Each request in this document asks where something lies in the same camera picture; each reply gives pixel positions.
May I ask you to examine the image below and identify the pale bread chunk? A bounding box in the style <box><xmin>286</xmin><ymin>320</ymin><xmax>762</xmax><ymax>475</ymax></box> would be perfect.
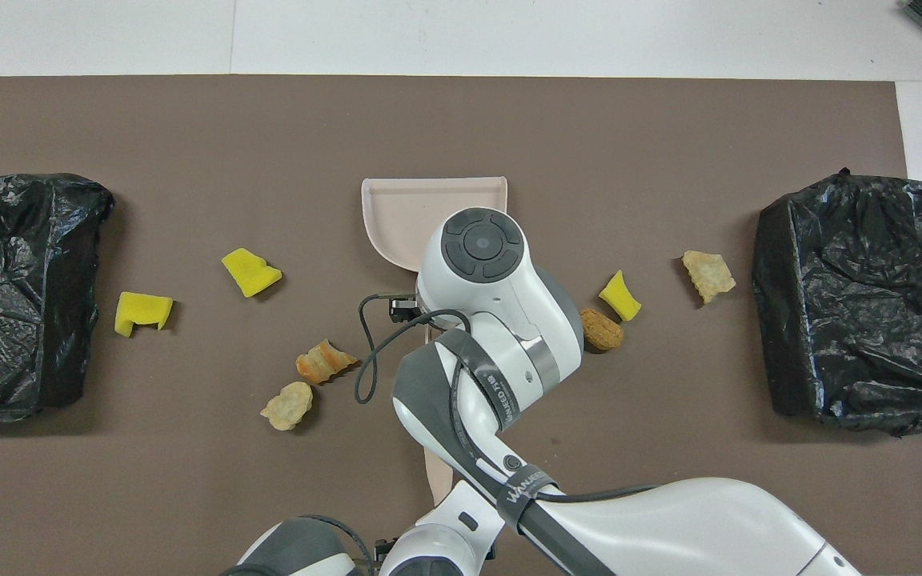
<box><xmin>682</xmin><ymin>250</ymin><xmax>737</xmax><ymax>306</ymax></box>

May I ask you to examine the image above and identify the yellow sponge wedge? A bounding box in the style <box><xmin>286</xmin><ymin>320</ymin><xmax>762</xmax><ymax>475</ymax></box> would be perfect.
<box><xmin>221</xmin><ymin>247</ymin><xmax>283</xmax><ymax>298</ymax></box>

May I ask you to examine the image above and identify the bin with black bag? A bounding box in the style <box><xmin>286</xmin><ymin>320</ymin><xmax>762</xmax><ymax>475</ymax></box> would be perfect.
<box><xmin>0</xmin><ymin>174</ymin><xmax>115</xmax><ymax>422</ymax></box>
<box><xmin>753</xmin><ymin>168</ymin><xmax>922</xmax><ymax>438</ymax></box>

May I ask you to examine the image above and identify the curved yellow sponge piece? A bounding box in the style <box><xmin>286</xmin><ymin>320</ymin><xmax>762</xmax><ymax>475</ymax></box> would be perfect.
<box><xmin>598</xmin><ymin>270</ymin><xmax>643</xmax><ymax>322</ymax></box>

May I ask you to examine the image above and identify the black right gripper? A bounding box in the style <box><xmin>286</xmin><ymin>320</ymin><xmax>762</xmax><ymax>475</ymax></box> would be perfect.
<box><xmin>387</xmin><ymin>294</ymin><xmax>422</xmax><ymax>325</ymax></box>

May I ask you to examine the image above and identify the brown table mat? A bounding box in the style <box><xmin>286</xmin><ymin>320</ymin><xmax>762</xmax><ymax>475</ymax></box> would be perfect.
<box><xmin>0</xmin><ymin>74</ymin><xmax>922</xmax><ymax>576</ymax></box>

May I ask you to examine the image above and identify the notched yellow sponge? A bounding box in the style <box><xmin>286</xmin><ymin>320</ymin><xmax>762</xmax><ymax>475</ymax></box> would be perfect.
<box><xmin>114</xmin><ymin>291</ymin><xmax>174</xmax><ymax>338</ymax></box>

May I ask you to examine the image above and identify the orange striped croissant toy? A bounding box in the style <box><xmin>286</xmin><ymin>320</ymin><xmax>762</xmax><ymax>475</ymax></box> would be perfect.
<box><xmin>295</xmin><ymin>339</ymin><xmax>359</xmax><ymax>386</ymax></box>

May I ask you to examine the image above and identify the beige hand brush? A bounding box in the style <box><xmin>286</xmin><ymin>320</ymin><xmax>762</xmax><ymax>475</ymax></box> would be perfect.
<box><xmin>426</xmin><ymin>438</ymin><xmax>456</xmax><ymax>507</ymax></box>

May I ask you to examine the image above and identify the brown peanut-shaped bread toy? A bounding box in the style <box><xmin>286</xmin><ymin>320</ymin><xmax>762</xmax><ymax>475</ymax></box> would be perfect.
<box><xmin>579</xmin><ymin>308</ymin><xmax>625</xmax><ymax>352</ymax></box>

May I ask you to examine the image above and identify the beige plastic dustpan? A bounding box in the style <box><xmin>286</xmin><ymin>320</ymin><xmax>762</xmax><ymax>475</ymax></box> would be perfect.
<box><xmin>361</xmin><ymin>176</ymin><xmax>509</xmax><ymax>277</ymax></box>

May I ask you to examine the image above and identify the pale striped croissant toy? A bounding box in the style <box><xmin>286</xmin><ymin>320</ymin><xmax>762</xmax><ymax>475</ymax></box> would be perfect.
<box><xmin>260</xmin><ymin>382</ymin><xmax>315</xmax><ymax>432</ymax></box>

